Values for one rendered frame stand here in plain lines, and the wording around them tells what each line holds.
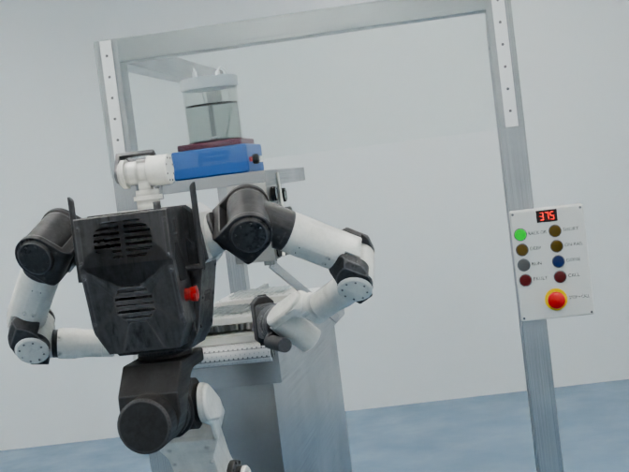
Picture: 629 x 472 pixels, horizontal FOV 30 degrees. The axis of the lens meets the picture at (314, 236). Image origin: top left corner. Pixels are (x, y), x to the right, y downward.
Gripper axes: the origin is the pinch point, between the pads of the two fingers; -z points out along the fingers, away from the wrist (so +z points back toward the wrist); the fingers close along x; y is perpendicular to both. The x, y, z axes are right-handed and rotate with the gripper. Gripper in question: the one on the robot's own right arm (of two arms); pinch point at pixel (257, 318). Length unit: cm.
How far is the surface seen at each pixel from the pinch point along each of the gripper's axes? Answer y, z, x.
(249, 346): -1.3, -5.8, 7.5
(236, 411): -2.5, -20.0, 26.3
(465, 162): 224, -269, -28
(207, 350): -10.8, -11.9, 7.4
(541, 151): 261, -251, -29
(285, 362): 9.9, -10.6, 14.2
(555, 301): 55, 50, 1
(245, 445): -1.3, -19.2, 35.6
